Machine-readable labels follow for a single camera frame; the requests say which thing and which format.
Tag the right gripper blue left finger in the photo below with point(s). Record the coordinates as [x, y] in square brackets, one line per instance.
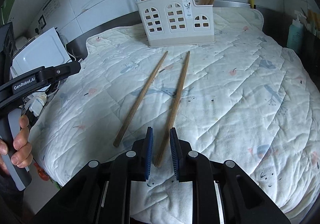
[147, 152]

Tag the quilted cream cloth mat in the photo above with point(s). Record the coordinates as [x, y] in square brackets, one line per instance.
[245, 98]

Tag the wall instruction sticker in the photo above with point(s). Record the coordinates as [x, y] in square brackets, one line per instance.
[50, 7]

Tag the white microwave oven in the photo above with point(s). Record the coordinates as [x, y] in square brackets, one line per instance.
[46, 50]

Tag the person left hand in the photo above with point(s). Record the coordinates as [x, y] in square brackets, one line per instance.
[23, 156]

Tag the black wall socket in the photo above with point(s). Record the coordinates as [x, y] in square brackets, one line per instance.
[42, 22]

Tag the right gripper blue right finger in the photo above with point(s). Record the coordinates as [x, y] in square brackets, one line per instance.
[175, 152]

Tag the cream plastic utensil holder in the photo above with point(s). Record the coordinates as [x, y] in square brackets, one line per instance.
[176, 22]

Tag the teal spray bottle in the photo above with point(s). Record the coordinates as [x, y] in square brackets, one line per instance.
[295, 36]

